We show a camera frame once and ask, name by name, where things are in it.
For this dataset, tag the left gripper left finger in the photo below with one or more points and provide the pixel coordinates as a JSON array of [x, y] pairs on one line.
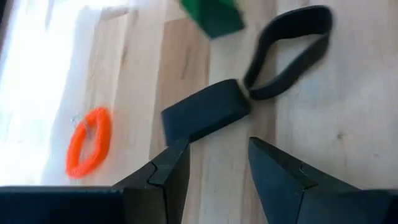
[[161, 186]]

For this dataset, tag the yellow green crayon box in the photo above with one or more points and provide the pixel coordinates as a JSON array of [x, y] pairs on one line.
[[214, 17]]

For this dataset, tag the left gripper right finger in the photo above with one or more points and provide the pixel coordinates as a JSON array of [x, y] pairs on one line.
[[286, 186]]

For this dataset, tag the red coil wristband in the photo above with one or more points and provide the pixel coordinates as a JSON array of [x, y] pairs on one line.
[[105, 133]]

